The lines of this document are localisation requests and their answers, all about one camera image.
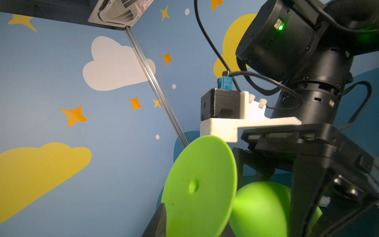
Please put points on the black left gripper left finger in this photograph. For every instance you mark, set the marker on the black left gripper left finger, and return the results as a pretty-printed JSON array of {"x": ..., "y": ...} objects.
[{"x": 158, "y": 223}]

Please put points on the ceiling air conditioner vent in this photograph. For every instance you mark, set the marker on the ceiling air conditioner vent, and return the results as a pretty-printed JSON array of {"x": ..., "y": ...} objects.
[{"x": 118, "y": 13}]

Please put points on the right aluminium corner post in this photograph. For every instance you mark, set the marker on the right aluminium corner post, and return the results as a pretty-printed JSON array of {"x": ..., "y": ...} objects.
[{"x": 155, "y": 85}]

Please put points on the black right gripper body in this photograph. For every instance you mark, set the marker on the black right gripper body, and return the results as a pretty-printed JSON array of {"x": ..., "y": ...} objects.
[{"x": 274, "y": 148}]

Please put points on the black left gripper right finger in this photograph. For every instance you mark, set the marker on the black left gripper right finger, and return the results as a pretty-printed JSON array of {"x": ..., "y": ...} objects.
[{"x": 227, "y": 232}]

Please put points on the green wine glass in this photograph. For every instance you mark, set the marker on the green wine glass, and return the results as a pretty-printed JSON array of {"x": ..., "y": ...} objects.
[{"x": 202, "y": 198}]

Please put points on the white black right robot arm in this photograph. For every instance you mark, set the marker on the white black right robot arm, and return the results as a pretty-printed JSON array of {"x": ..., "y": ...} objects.
[{"x": 307, "y": 48}]

